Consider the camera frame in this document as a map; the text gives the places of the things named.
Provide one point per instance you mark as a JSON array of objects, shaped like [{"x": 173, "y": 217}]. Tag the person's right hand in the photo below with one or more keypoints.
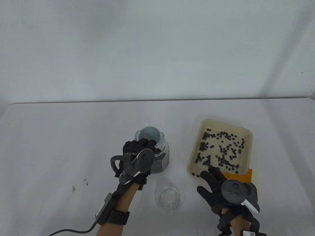
[{"x": 214, "y": 186}]

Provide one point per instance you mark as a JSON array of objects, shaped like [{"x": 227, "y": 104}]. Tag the person's left hand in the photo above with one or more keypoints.
[{"x": 133, "y": 147}]

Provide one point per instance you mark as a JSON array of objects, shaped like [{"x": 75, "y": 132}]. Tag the light blue funnel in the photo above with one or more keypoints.
[{"x": 149, "y": 134}]

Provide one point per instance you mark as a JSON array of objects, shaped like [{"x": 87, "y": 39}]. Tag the orange brush with white bristles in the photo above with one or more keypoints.
[{"x": 236, "y": 177}]

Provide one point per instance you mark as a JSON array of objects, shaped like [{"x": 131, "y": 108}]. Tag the group of dark coffee beans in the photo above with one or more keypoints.
[
  {"x": 161, "y": 163},
  {"x": 222, "y": 150}
]

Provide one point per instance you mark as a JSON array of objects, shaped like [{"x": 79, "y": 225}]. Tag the clear glass jar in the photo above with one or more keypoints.
[{"x": 162, "y": 162}]

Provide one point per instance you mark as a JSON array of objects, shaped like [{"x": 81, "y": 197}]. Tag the beige baking tray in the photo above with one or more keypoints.
[{"x": 214, "y": 152}]

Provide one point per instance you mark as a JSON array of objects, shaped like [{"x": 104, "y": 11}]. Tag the clear glass jar lid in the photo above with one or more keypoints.
[{"x": 168, "y": 199}]

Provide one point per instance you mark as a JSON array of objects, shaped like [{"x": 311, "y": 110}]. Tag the person's right forearm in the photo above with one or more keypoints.
[{"x": 236, "y": 226}]

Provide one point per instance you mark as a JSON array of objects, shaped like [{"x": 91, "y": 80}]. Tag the person's left forearm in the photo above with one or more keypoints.
[{"x": 115, "y": 228}]

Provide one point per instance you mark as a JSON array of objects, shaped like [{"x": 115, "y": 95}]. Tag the black left hand controller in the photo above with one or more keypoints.
[{"x": 145, "y": 161}]

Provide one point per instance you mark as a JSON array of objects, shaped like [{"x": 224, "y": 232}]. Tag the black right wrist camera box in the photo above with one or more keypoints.
[{"x": 253, "y": 233}]

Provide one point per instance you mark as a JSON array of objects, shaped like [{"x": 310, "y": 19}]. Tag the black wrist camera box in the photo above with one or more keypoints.
[
  {"x": 105, "y": 209},
  {"x": 253, "y": 233}
]

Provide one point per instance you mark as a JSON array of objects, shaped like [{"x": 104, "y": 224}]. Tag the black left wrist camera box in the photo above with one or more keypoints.
[{"x": 105, "y": 209}]

